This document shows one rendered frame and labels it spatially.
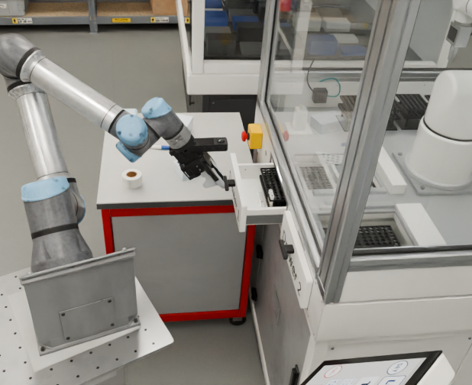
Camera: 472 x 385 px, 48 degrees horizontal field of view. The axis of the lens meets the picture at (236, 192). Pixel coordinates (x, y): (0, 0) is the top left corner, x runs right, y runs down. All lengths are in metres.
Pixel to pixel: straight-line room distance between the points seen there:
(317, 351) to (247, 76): 1.35
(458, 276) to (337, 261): 0.33
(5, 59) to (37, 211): 0.40
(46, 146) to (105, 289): 0.45
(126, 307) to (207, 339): 1.03
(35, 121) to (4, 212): 1.62
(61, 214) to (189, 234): 0.73
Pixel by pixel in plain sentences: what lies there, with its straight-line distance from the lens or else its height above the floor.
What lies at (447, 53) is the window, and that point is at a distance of 1.04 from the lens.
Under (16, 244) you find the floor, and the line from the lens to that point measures 2.95.
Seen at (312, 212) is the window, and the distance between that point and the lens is 1.44.
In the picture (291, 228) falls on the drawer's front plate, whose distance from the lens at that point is 1.54.
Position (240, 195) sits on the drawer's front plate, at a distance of 1.64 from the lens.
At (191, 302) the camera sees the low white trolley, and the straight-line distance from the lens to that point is 2.28.
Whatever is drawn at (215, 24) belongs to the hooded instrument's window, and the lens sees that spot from 2.35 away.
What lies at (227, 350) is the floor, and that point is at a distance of 2.39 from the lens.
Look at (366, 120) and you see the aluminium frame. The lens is 1.03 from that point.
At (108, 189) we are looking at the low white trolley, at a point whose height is 0.76.
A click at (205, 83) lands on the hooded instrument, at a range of 2.43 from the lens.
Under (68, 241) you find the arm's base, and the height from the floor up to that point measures 1.02.
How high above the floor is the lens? 1.93
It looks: 38 degrees down
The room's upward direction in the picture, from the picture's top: 5 degrees clockwise
